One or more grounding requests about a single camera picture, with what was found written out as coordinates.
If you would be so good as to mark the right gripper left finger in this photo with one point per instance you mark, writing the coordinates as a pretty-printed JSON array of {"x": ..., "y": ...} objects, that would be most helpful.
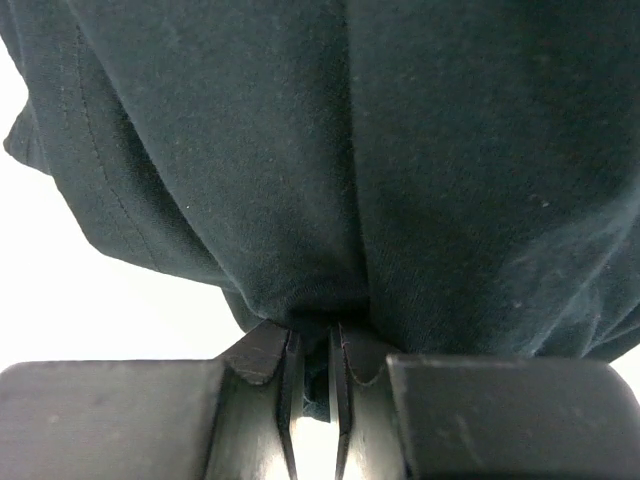
[{"x": 257, "y": 399}]

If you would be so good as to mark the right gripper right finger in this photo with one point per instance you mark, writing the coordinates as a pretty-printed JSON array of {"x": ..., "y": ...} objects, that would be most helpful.
[{"x": 363, "y": 407}]

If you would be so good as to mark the black t shirt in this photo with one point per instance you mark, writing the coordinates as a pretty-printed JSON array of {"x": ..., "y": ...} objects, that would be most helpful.
[{"x": 462, "y": 176}]

